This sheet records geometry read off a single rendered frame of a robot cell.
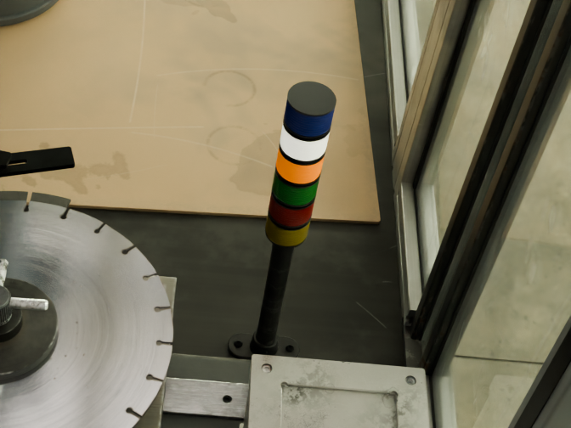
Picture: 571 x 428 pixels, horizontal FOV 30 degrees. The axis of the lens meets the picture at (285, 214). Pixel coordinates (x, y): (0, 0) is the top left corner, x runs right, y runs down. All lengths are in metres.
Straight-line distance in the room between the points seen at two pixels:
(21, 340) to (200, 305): 0.34
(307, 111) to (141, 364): 0.29
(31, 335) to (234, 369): 0.31
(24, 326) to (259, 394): 0.24
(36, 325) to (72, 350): 0.04
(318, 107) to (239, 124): 0.56
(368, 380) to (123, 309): 0.26
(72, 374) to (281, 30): 0.82
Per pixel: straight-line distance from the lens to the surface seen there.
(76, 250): 1.10
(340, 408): 1.08
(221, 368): 1.26
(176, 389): 1.23
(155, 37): 1.65
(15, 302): 1.01
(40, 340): 1.03
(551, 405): 0.72
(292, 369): 1.09
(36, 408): 1.00
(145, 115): 1.52
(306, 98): 0.97
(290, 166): 1.01
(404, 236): 1.37
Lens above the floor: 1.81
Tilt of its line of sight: 49 degrees down
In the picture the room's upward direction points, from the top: 11 degrees clockwise
